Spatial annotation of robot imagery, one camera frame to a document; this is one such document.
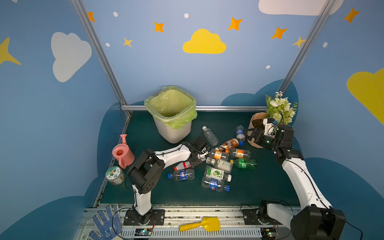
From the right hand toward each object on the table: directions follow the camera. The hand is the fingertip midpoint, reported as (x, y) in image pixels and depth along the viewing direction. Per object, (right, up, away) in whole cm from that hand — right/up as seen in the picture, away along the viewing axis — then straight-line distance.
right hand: (250, 131), depth 79 cm
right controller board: (+6, -50, -8) cm, 50 cm away
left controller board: (-55, -49, -8) cm, 74 cm away
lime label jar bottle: (-17, -25, +7) cm, 31 cm away
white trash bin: (-46, -3, +18) cm, 49 cm away
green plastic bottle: (+1, -20, +9) cm, 22 cm away
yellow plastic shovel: (-23, -46, -6) cm, 52 cm away
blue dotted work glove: (-69, -44, -11) cm, 83 cm away
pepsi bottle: (-37, -25, +5) cm, 45 cm away
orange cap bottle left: (-16, -15, +13) cm, 26 cm away
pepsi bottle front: (-19, -29, +1) cm, 35 cm away
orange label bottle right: (-2, -14, +14) cm, 20 cm away
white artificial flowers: (+16, +13, +1) cm, 21 cm away
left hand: (-29, -17, +13) cm, 36 cm away
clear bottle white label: (-13, -20, +8) cm, 25 cm away
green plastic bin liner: (-46, +17, +26) cm, 55 cm away
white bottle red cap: (-37, -21, +9) cm, 44 cm away
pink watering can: (-71, -13, +5) cm, 73 cm away
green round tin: (-73, -24, -1) cm, 77 cm away
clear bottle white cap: (-19, -4, +25) cm, 32 cm away
